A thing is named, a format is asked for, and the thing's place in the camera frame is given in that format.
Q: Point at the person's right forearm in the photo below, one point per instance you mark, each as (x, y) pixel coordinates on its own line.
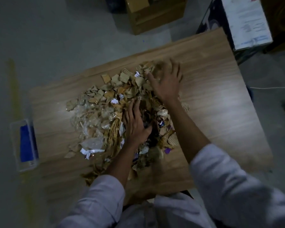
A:
(185, 130)

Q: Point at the black box with white label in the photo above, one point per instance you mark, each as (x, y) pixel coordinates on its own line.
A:
(247, 23)

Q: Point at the light denim shirt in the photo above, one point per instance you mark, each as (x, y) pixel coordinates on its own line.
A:
(240, 187)

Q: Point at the clear plastic box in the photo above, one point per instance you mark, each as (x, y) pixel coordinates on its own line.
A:
(26, 166)

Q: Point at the pile of cardboard paper scraps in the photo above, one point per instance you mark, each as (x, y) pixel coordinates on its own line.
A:
(102, 111)

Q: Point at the person's right hand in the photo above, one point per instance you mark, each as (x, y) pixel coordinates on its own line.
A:
(167, 85)

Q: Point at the dark blue small box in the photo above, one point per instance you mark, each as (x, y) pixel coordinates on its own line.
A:
(115, 4)

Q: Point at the blue cloth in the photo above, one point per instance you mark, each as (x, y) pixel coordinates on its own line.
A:
(27, 144)

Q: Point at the person's left hand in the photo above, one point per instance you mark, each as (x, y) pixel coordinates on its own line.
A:
(135, 125)

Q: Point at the wooden table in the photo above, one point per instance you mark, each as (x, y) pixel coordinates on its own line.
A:
(216, 92)

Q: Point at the person's left forearm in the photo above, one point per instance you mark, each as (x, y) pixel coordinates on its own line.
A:
(123, 161)

